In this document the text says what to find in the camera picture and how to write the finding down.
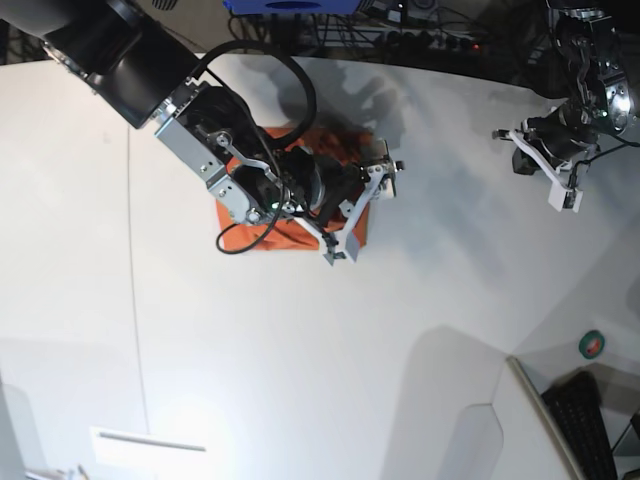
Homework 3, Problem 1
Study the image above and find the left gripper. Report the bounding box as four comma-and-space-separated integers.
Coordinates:
512, 107, 599, 175

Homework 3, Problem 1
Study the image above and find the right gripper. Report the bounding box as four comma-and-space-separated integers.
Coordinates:
280, 139, 398, 225

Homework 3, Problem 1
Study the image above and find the orange t-shirt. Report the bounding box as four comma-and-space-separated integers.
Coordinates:
214, 125, 376, 254

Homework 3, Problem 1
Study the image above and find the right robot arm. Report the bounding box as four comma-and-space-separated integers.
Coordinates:
1, 1, 402, 261

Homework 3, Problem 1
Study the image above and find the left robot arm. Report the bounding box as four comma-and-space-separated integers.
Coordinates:
521, 1, 639, 168

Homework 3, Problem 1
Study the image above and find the black power strip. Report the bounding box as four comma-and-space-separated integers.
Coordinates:
384, 30, 482, 53

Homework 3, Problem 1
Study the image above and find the green tape roll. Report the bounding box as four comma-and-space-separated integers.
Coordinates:
578, 330, 606, 360

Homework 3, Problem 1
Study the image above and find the blue box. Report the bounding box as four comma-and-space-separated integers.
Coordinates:
223, 0, 372, 15

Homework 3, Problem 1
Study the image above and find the black keyboard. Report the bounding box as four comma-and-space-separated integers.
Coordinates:
542, 370, 618, 480

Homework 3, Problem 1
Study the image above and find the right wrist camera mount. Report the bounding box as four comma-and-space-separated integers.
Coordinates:
295, 160, 406, 265

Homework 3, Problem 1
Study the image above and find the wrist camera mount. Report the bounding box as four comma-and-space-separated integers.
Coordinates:
295, 160, 406, 265
492, 122, 598, 212

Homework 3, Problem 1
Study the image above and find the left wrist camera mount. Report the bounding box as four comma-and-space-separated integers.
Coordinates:
492, 122, 598, 212

